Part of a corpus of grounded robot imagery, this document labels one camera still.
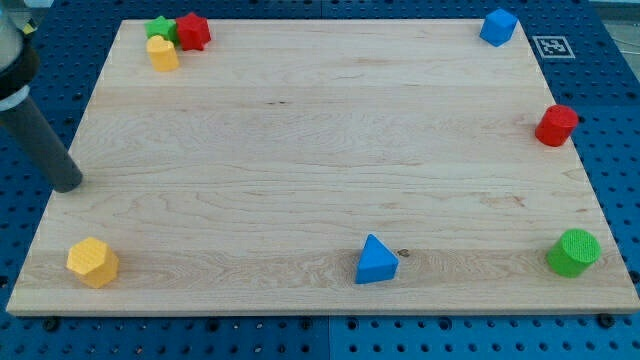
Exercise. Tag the robot arm end with collar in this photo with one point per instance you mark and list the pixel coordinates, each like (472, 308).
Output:
(19, 62)

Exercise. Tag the yellow hexagon block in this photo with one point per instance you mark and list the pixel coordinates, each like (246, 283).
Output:
(93, 262)

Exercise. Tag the wooden board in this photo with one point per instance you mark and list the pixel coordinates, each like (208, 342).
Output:
(246, 181)

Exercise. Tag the blue triangle block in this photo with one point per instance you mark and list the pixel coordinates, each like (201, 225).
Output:
(376, 263)

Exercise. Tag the red star block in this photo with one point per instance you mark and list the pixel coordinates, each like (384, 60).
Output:
(193, 32)

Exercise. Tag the yellow heart block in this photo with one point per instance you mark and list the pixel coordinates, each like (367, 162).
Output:
(162, 54)

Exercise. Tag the green star block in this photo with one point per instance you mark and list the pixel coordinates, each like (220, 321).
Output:
(161, 26)

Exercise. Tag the blue cube block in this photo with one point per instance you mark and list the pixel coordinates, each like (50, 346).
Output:
(498, 27)

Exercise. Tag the red cylinder block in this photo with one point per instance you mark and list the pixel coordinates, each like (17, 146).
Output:
(556, 125)

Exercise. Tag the green cylinder block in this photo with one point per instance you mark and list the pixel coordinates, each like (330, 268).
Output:
(573, 253)

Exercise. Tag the white fiducial marker tag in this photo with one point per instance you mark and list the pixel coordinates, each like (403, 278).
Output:
(553, 47)

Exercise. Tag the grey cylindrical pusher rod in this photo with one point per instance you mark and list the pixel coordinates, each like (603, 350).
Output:
(25, 122)

